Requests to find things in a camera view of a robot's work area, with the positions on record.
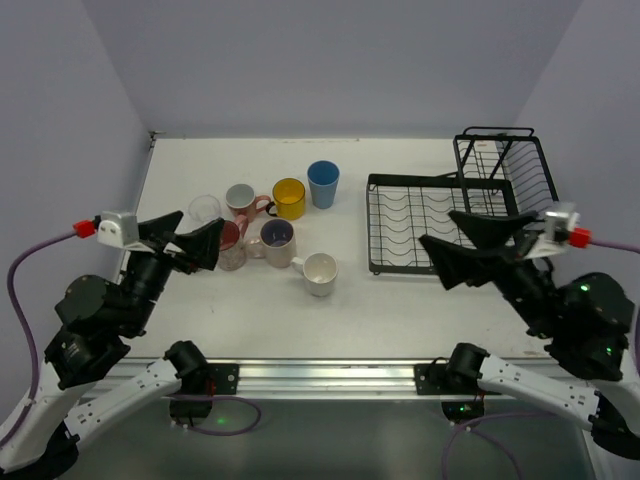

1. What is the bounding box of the clear faceted glass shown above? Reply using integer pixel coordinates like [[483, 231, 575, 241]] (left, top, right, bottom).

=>
[[188, 195, 221, 224]]

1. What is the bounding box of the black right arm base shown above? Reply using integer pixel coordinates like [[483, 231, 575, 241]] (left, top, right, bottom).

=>
[[413, 357, 486, 424]]

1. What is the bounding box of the salmon polka dot mug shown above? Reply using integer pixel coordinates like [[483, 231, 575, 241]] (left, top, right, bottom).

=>
[[225, 183, 271, 222]]

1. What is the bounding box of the white ceramic cup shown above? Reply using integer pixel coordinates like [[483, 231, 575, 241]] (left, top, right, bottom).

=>
[[290, 252, 338, 297]]

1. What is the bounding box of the black two-tier dish rack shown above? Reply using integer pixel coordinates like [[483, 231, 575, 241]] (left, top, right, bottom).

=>
[[366, 126, 558, 275]]

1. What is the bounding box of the yellow ceramic mug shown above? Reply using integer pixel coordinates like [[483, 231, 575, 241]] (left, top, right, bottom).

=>
[[265, 178, 306, 221]]

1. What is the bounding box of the pink smiley face mug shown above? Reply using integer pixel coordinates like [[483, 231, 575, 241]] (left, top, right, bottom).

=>
[[217, 215, 249, 271]]

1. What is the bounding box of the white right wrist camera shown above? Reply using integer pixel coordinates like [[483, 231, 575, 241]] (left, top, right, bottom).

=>
[[525, 202, 592, 259]]

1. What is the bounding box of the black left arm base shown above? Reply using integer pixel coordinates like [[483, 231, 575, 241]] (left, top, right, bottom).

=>
[[169, 363, 239, 426]]

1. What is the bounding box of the light blue plastic cup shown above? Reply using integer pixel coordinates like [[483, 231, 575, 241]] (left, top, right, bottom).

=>
[[307, 160, 340, 209]]

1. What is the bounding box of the aluminium mounting rail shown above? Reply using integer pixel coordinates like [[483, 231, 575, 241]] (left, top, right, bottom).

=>
[[114, 354, 576, 401]]

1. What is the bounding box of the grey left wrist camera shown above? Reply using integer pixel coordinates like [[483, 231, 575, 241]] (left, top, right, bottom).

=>
[[73, 211, 141, 250]]

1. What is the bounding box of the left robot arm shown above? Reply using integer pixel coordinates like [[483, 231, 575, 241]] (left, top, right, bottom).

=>
[[1, 211, 224, 479]]

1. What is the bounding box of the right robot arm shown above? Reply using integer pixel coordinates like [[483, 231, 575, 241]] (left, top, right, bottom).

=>
[[419, 204, 639, 460]]

